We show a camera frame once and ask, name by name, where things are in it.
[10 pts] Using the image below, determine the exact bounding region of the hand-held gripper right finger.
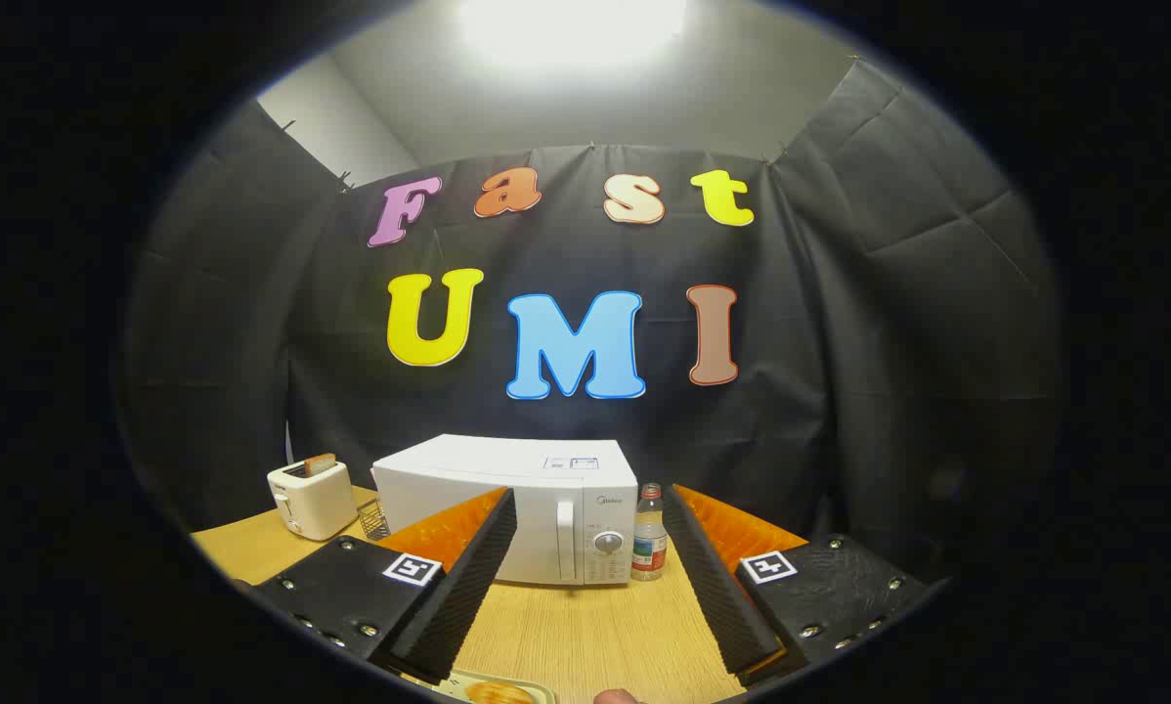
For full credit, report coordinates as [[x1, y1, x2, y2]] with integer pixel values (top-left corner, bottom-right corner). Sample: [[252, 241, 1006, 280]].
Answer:
[[662, 483, 929, 685]]

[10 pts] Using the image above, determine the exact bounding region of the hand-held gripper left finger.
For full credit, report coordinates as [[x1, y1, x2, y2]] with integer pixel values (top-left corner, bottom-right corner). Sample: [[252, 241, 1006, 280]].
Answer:
[[253, 486, 518, 685]]

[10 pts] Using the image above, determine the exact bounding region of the white microwave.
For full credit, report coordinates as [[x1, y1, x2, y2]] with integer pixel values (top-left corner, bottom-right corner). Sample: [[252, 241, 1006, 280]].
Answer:
[[371, 434, 639, 587]]

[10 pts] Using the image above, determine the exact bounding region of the clear plastic drink bottle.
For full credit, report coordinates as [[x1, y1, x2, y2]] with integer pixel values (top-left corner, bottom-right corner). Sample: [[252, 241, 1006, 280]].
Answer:
[[630, 483, 669, 583]]

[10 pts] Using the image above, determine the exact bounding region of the pale serving tray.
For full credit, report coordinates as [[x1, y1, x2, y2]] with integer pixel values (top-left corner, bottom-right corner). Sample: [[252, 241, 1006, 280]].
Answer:
[[434, 670, 557, 704]]

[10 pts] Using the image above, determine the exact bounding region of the white toaster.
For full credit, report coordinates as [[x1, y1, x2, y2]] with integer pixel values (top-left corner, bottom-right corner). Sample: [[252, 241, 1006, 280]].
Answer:
[[267, 460, 359, 542]]

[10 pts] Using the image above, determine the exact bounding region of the ceiling light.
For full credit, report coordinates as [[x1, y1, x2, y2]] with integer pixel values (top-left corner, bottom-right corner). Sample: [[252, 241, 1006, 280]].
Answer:
[[458, 0, 689, 60]]

